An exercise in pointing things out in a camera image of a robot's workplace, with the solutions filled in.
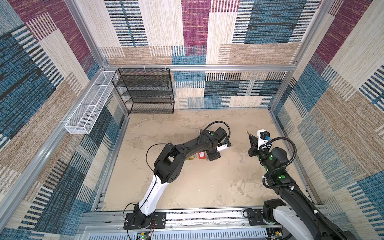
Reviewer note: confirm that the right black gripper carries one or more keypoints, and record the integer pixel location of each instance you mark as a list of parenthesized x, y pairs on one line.
[(253, 145)]

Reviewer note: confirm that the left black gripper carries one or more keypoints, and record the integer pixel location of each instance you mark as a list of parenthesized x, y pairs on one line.
[(214, 156)]

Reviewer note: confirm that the red padlock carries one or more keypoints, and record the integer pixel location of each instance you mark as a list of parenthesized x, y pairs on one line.
[(202, 155)]

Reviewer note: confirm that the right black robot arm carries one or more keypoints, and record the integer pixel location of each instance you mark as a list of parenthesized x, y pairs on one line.
[(293, 209)]

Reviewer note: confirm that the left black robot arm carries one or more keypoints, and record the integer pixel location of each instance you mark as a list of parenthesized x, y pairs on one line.
[(169, 164)]

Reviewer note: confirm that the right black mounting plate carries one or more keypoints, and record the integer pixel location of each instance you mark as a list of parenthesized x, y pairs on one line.
[(255, 217)]

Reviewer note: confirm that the black mounting plate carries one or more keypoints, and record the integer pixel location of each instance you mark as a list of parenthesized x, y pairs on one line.
[(136, 221), (255, 217)]

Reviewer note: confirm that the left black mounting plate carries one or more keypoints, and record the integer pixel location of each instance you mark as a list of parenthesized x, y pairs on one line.
[(136, 221)]

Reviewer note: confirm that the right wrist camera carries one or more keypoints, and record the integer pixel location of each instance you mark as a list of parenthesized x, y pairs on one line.
[(263, 140)]

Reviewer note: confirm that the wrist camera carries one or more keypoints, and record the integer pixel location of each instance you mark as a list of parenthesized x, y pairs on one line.
[(223, 146), (263, 140)]

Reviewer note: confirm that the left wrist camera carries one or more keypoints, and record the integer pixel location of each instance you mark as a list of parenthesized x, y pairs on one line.
[(223, 146)]

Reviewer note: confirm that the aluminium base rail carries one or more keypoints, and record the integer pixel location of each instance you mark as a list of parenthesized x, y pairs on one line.
[(182, 224)]

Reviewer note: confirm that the black wire shelf rack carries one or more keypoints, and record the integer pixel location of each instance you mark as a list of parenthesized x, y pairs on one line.
[(145, 91)]

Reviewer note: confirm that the white wire mesh basket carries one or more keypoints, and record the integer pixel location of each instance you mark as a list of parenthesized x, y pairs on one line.
[(87, 112)]

